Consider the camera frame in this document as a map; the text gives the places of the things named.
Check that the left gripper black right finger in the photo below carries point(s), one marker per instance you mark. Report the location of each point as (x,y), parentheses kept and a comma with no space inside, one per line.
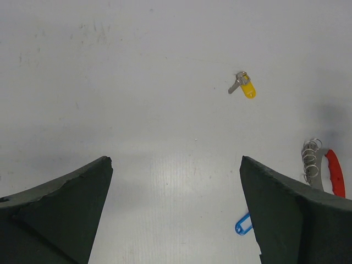
(293,222)

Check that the red handled keyring holder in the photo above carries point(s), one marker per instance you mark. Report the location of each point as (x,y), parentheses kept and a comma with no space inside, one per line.
(321,168)

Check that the yellow tag silver key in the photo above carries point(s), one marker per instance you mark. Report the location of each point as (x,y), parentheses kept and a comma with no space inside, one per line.
(244,82)

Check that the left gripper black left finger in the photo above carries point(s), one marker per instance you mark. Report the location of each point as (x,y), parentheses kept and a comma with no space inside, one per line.
(56,222)

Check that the blue tag key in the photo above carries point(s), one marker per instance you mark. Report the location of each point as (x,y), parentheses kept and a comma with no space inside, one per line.
(243,225)

